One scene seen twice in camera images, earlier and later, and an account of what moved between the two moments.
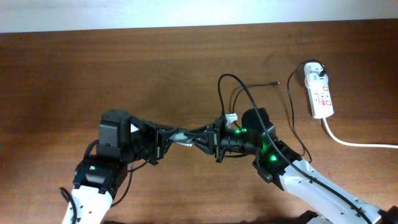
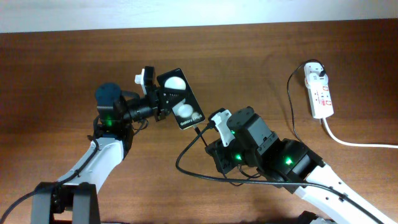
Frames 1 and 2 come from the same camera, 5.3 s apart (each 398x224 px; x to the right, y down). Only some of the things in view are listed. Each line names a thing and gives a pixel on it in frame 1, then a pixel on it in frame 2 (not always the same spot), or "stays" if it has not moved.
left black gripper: x=155 y=134 -> x=154 y=96
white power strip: x=321 y=101 stays
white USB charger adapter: x=311 y=74 stays
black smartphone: x=183 y=139 -> x=186 y=111
